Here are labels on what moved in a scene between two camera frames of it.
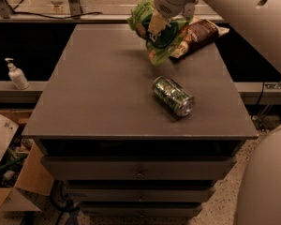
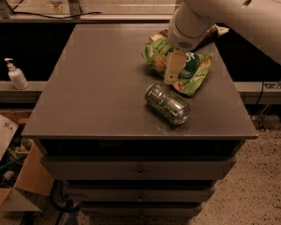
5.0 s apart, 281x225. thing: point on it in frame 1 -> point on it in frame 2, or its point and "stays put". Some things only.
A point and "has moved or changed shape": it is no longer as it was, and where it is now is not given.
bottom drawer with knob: [139, 209] stays put
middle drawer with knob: [140, 193] stays put
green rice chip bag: [159, 44] -> [155, 52]
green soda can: [172, 94] has moved or changed shape
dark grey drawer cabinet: [131, 139] stays put
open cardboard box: [16, 164] stays put
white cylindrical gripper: [170, 4] -> [180, 38]
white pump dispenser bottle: [17, 75] stays put
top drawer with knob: [139, 168] stays put
